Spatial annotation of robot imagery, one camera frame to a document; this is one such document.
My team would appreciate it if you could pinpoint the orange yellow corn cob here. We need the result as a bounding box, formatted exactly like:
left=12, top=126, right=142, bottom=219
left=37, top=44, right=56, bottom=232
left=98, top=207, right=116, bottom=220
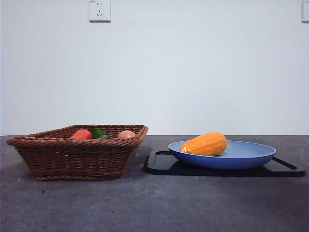
left=179, top=131, right=228, bottom=157

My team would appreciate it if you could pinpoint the blue round plate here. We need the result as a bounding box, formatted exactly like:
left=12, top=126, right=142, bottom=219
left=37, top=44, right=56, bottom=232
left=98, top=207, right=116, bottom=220
left=168, top=140, right=277, bottom=170

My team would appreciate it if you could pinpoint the brown wicker basket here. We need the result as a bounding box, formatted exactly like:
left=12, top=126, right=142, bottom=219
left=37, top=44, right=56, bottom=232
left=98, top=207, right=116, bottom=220
left=6, top=124, right=149, bottom=181

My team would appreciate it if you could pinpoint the brown egg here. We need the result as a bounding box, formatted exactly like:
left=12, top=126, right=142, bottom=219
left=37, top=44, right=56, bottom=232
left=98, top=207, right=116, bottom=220
left=117, top=130, right=137, bottom=140

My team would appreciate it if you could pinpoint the black rectangular tray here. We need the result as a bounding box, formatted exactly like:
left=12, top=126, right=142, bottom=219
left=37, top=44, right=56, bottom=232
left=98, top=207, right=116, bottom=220
left=144, top=150, right=306, bottom=177

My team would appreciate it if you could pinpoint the green pepper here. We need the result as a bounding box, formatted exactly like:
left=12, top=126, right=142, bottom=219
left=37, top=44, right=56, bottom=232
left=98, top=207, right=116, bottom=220
left=88, top=128, right=111, bottom=140

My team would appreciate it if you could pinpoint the red orange tomato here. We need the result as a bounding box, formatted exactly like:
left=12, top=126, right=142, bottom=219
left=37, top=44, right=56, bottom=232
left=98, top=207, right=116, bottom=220
left=70, top=129, right=93, bottom=140

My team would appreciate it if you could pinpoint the white wall socket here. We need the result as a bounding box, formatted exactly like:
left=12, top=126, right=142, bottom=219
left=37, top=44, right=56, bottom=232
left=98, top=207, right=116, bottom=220
left=88, top=0, right=112, bottom=24

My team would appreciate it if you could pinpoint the white wall switch plate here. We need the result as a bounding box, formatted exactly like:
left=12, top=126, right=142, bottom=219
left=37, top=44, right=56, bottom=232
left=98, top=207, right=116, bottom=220
left=301, top=0, right=309, bottom=24

